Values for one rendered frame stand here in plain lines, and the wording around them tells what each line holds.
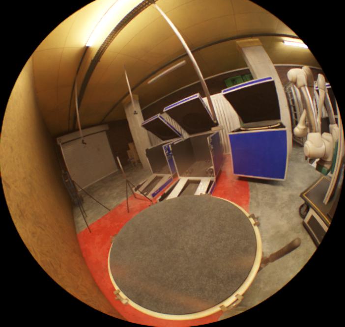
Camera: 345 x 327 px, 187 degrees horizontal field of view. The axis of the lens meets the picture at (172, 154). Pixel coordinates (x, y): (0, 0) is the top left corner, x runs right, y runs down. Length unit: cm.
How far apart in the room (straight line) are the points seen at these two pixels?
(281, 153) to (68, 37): 361
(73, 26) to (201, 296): 261
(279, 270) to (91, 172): 705
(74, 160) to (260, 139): 700
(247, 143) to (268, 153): 38
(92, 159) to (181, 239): 634
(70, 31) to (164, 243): 257
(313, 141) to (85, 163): 716
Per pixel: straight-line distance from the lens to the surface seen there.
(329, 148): 123
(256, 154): 182
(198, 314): 44
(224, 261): 42
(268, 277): 131
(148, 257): 49
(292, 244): 40
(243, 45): 347
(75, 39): 236
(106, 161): 679
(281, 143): 174
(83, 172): 645
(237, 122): 366
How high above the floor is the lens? 121
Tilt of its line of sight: 12 degrees down
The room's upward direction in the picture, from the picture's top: 17 degrees counter-clockwise
